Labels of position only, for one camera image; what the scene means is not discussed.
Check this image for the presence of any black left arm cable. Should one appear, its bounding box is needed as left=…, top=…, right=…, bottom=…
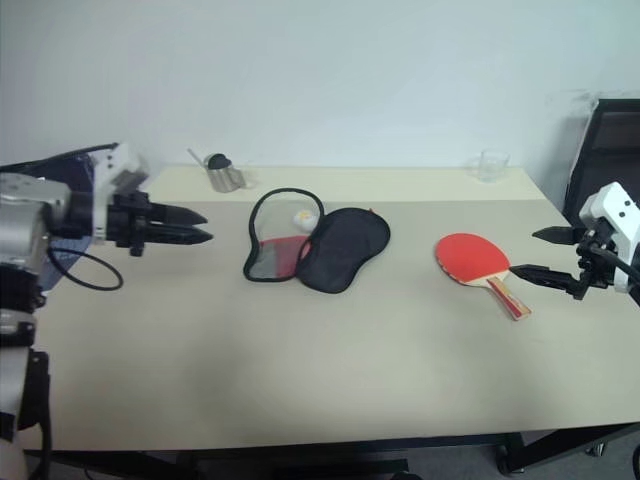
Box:
left=47, top=246, right=125, bottom=291

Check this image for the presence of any red table tennis paddle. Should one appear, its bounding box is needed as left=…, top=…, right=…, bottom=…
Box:
left=434, top=231, right=533, bottom=322

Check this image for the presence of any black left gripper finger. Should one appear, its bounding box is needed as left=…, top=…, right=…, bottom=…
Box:
left=161, top=205, right=209, bottom=228
left=149, top=227, right=216, bottom=248

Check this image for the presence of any stainless steel cup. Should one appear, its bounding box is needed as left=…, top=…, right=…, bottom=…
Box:
left=206, top=163, right=249, bottom=194

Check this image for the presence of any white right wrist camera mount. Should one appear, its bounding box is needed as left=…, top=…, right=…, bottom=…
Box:
left=579, top=181, right=640, bottom=294

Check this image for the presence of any black red mesh paddle case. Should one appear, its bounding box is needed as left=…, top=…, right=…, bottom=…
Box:
left=242, top=186, right=392, bottom=296

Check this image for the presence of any dark blue laptop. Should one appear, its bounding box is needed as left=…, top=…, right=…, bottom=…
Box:
left=0, top=143, right=122, bottom=294

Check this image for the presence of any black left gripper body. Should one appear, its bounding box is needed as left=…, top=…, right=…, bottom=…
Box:
left=104, top=190, right=167, bottom=258

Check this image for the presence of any white yellow ball keychain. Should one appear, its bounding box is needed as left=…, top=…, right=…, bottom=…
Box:
left=292, top=209, right=320, bottom=233

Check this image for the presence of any thin metal straw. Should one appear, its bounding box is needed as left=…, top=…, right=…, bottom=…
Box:
left=186, top=147, right=212, bottom=172

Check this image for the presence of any black table frame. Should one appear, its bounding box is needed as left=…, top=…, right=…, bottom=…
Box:
left=22, top=422, right=640, bottom=476

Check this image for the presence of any black chair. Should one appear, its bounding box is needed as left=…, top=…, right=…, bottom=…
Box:
left=563, top=98, right=640, bottom=227

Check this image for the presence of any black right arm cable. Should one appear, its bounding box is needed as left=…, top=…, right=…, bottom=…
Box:
left=588, top=241, right=640, bottom=282

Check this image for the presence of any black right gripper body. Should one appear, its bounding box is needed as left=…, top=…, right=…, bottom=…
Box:
left=571, top=219, right=618, bottom=302

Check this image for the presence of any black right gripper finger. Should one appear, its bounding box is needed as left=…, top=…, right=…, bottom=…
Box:
left=509, top=264, right=577, bottom=293
left=531, top=225, right=586, bottom=246

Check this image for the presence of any clear glass cup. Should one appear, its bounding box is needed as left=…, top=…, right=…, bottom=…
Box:
left=466, top=149, right=512, bottom=184

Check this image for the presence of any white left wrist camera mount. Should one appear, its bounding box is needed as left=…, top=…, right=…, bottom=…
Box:
left=92, top=142, right=152, bottom=202

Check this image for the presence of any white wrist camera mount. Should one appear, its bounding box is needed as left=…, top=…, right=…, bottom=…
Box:
left=579, top=181, right=640, bottom=294
left=92, top=142, right=152, bottom=202

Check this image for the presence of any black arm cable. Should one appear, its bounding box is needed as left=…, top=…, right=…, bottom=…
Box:
left=47, top=246, right=125, bottom=291
left=588, top=241, right=640, bottom=282

